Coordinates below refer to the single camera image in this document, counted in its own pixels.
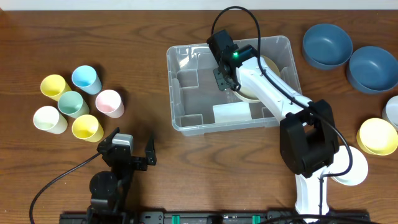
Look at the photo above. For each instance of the yellow plastic cup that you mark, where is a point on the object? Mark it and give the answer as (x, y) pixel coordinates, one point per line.
(87, 128)
(54, 86)

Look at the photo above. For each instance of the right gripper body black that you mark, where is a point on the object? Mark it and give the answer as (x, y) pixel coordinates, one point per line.
(222, 79)

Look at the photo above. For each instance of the beige large bowl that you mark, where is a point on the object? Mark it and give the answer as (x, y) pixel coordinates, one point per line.
(247, 95)

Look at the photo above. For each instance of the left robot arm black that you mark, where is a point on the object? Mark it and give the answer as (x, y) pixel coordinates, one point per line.
(109, 189)

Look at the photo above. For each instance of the light blue plastic cup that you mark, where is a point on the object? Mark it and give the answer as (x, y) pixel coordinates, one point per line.
(86, 78)

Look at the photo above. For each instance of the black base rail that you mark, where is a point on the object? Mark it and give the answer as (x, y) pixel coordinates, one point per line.
(273, 216)

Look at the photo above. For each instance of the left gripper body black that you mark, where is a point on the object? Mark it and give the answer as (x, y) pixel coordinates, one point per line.
(131, 159)

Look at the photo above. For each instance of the pink plastic cup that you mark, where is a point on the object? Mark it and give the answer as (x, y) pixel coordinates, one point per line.
(109, 102)

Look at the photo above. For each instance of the yellow plastic cup lower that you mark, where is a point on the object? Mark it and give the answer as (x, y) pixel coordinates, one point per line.
(87, 128)

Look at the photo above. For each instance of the clear plastic storage bin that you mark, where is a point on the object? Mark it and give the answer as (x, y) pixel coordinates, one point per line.
(194, 92)

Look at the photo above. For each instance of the yellow small bowl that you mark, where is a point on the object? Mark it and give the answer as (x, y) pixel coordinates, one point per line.
(378, 137)

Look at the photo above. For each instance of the yellow plastic cup upper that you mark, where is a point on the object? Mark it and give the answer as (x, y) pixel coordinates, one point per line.
(54, 86)

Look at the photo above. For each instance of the green plastic cup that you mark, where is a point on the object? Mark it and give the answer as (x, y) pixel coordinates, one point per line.
(72, 104)

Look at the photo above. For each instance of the grey small bowl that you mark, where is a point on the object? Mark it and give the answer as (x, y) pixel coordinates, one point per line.
(390, 112)

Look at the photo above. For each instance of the dark blue bowl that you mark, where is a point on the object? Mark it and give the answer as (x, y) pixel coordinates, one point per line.
(326, 46)
(372, 70)

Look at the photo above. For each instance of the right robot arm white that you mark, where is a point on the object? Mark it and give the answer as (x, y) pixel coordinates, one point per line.
(308, 141)

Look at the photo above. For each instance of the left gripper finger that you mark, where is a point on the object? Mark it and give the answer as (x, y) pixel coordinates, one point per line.
(150, 151)
(107, 142)

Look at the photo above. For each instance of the white plastic cup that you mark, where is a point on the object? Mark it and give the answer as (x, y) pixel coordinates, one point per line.
(49, 119)

